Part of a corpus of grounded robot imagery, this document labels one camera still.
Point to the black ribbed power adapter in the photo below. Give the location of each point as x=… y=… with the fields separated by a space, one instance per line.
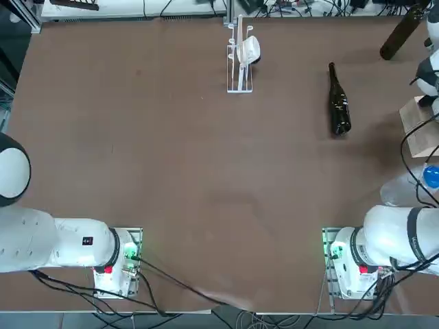
x=252 y=5
x=75 y=4

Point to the black glass wine bottle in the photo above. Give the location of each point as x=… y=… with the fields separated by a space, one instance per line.
x=339 y=109

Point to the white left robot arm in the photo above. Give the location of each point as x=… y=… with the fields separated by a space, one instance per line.
x=68 y=240

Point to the clear plastic bottle blue cap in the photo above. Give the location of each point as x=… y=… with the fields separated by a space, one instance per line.
x=401 y=190

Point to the brown glass wine bottle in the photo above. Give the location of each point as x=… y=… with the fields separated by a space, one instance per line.
x=399 y=36

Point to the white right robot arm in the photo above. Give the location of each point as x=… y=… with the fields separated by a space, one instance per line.
x=387 y=236

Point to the light wooden box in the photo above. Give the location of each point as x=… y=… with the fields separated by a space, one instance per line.
x=416 y=137

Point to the white cup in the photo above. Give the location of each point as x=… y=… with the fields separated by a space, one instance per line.
x=250 y=49

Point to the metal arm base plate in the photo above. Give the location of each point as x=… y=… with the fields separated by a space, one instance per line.
x=326 y=236
x=135 y=230

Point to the aluminium camera post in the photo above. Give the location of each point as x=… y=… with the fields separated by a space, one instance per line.
x=229 y=13

